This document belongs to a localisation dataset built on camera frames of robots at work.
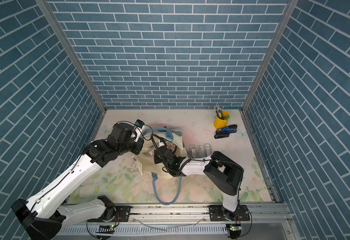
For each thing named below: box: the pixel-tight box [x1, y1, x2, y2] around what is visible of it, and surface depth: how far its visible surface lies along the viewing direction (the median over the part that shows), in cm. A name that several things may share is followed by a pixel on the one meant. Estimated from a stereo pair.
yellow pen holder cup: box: [214, 110, 230, 130], surface depth 105 cm
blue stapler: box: [216, 124, 238, 134], surface depth 107 cm
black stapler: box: [214, 130, 230, 139], surface depth 107 cm
